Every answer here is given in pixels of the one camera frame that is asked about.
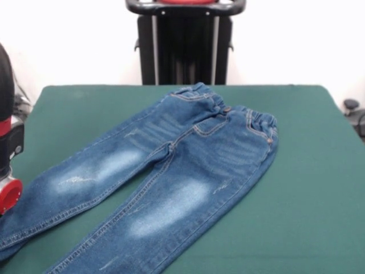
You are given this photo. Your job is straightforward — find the black robot pedestal with handle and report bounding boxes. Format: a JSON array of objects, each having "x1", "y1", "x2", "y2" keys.
[{"x1": 125, "y1": 0, "x2": 246, "y2": 86}]

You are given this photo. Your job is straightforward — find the dark green table cloth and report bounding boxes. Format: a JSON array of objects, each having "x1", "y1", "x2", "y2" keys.
[{"x1": 0, "y1": 84, "x2": 365, "y2": 274}]

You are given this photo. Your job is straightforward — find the dark grey chair base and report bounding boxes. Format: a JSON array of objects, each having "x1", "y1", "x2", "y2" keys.
[{"x1": 345, "y1": 110, "x2": 365, "y2": 135}]

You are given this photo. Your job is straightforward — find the blue denim jeans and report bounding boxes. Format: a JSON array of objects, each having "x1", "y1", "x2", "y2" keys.
[{"x1": 0, "y1": 82, "x2": 279, "y2": 274}]

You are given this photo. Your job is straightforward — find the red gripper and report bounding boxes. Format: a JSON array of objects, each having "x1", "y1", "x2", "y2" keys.
[{"x1": 0, "y1": 176, "x2": 23, "y2": 215}]

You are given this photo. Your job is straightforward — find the black cable tangle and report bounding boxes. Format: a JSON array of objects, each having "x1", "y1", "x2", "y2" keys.
[{"x1": 14, "y1": 76, "x2": 32, "y2": 120}]

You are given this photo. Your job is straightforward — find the black round knob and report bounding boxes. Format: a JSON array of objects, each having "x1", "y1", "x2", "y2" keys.
[{"x1": 343, "y1": 98, "x2": 360, "y2": 111}]

